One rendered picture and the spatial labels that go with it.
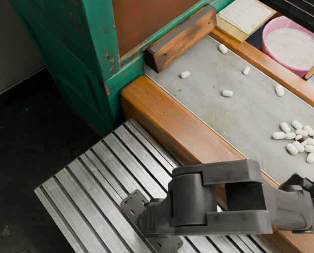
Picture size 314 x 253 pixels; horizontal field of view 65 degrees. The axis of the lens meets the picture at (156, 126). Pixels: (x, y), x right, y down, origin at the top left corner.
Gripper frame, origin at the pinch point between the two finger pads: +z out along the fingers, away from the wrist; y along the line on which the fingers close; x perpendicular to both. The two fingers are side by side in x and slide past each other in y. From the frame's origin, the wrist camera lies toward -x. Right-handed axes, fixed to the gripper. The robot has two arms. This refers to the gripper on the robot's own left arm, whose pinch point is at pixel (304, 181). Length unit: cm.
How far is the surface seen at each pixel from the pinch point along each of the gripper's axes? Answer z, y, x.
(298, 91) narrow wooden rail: 19.0, 16.6, -16.4
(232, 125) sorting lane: 1.7, 24.6, 0.9
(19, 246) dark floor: -18, 66, 114
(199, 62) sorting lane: 10.6, 47.8, -6.6
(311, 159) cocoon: 5.5, 1.8, -4.7
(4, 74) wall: 6, 144, 64
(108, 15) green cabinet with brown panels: -30, 58, -11
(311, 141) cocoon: 9.1, 4.6, -7.9
